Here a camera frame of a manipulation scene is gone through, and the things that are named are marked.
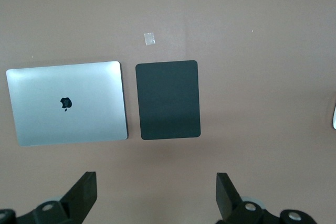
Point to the silver closed laptop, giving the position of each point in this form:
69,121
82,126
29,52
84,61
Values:
68,103

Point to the black rectangular mouse pad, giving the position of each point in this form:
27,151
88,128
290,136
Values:
168,100

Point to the white computer mouse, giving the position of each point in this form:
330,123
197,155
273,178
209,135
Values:
334,116

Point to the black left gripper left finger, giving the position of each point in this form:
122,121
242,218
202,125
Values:
78,197

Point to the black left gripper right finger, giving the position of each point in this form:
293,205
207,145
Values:
231,200

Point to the clear tape piece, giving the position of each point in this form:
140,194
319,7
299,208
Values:
149,38

